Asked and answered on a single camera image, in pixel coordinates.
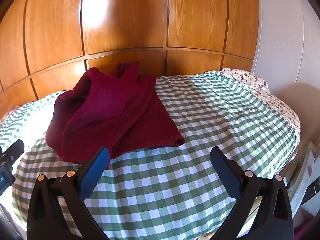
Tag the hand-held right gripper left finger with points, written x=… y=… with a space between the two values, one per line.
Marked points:
x=100 y=163

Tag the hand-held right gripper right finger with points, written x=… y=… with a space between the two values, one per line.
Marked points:
x=221 y=165

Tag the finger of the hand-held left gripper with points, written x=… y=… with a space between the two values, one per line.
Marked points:
x=13 y=152

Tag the dark red garment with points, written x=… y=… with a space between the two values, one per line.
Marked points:
x=105 y=112

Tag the green checked blanket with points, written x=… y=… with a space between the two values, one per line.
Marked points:
x=200 y=120

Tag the white chair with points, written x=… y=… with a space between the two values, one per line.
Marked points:
x=305 y=170

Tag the floral bedsheet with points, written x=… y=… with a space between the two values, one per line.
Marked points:
x=262 y=87

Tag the wooden panelled wardrobe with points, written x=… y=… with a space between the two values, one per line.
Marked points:
x=125 y=25

